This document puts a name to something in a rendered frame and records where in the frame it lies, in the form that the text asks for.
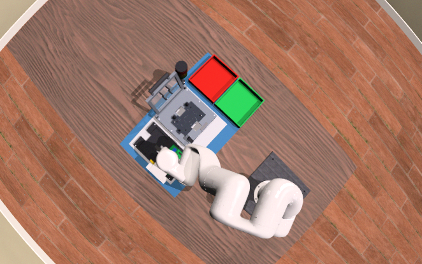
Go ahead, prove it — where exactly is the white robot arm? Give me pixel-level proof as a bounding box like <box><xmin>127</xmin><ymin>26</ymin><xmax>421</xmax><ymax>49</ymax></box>
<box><xmin>146</xmin><ymin>143</ymin><xmax>303</xmax><ymax>238</ymax></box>

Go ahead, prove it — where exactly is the green circuit board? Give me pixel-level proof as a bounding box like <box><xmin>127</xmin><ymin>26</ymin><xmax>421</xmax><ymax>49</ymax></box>
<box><xmin>169</xmin><ymin>144</ymin><xmax>182</xmax><ymax>159</ymax></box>

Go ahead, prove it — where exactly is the green square bin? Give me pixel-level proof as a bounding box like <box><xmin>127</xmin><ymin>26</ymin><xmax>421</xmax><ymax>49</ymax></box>
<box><xmin>214</xmin><ymin>78</ymin><xmax>264</xmax><ymax>128</ymax></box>

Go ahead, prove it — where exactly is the red bin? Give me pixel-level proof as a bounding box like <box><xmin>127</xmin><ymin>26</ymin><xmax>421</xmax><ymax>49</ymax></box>
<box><xmin>188</xmin><ymin>55</ymin><xmax>239</xmax><ymax>104</ymax></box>

